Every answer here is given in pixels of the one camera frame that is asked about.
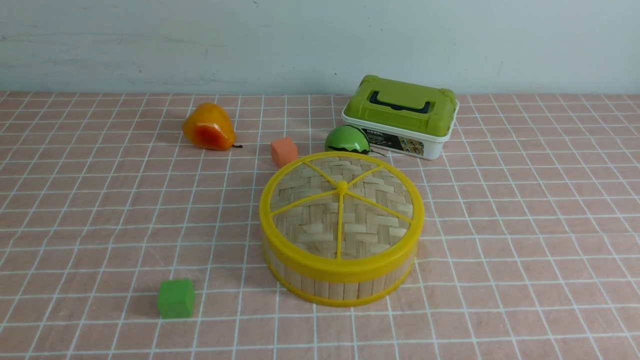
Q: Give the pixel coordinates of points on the yellow woven bamboo steamer lid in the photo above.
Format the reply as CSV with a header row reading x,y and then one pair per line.
x,y
341,217

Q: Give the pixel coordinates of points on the yellow bamboo steamer base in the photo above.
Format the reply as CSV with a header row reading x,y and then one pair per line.
x,y
339,294

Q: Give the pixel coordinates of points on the orange foam cube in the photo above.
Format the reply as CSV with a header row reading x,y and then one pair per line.
x,y
283,151

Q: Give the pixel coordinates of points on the green toy watermelon half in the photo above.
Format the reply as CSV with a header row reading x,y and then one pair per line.
x,y
349,138

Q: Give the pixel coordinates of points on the green and white storage box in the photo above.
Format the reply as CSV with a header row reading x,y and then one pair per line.
x,y
403,117

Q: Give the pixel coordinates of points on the orange toy pear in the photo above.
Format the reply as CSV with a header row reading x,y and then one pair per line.
x,y
209,127

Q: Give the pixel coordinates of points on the green foam cube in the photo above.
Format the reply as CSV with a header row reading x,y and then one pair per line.
x,y
176,299

